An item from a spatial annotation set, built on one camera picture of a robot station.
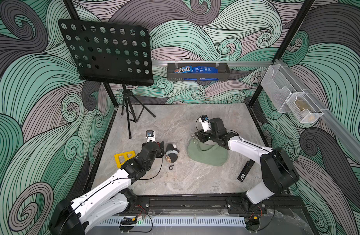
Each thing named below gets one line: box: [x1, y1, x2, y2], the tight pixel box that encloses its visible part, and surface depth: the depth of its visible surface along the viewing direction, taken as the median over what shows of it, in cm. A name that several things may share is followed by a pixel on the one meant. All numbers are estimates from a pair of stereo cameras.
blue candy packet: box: [173, 65, 219, 74], surface depth 94 cm
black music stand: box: [58, 19, 157, 139], surface depth 69 cm
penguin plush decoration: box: [165, 142, 180, 171], surface depth 89 cm
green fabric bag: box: [186, 138, 229, 167], surface depth 91 cm
